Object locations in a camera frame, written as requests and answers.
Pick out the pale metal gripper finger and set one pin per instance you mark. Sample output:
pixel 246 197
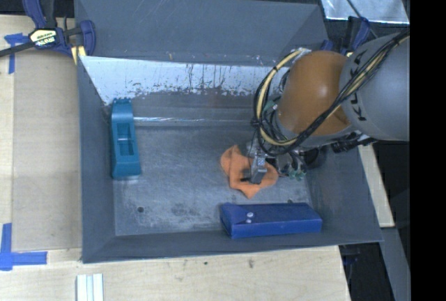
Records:
pixel 246 176
pixel 260 172

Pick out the orange cloth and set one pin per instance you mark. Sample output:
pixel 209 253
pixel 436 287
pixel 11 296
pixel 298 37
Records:
pixel 235 167

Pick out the blue flat block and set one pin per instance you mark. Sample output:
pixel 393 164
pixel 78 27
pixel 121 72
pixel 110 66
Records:
pixel 278 221

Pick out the teal flat block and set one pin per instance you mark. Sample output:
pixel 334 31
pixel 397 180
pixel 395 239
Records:
pixel 125 139

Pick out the grey metal bin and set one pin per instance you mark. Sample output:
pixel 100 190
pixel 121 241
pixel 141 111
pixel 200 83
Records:
pixel 188 24

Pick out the black cylinder on white bracket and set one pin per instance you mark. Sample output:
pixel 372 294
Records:
pixel 314 157

